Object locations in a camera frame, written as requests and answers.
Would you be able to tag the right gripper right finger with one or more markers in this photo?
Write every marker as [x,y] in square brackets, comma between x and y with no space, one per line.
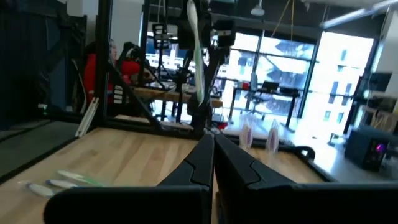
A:
[236,174]

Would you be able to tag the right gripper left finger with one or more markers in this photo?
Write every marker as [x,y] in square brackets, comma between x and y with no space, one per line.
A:
[192,174]

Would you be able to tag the green toothbrush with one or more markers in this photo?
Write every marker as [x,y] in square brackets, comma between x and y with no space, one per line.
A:
[84,179]
[199,74]

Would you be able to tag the blue toothbrush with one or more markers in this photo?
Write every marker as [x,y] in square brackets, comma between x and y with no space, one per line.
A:
[40,189]
[62,183]

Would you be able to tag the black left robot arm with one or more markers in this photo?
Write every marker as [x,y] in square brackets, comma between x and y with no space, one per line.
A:
[202,121]

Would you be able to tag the wooden background table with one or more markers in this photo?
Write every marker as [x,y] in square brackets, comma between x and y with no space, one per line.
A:
[161,95]

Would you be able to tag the white ceiling lamp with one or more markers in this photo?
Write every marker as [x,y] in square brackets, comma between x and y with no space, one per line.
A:
[257,12]

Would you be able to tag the black background desk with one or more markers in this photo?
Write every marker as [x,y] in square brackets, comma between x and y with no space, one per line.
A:
[280,91]

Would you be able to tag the person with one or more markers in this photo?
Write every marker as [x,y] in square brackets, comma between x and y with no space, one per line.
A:
[93,71]

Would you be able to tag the white slats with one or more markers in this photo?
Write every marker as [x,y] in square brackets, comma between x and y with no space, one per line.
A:
[87,118]

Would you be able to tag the black computer case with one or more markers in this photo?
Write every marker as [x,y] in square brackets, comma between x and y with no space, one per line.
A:
[363,149]

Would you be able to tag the black computer monitor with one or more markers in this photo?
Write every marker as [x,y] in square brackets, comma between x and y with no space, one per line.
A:
[377,82]

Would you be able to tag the black aluminium rig frame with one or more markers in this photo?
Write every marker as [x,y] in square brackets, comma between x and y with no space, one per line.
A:
[104,62]

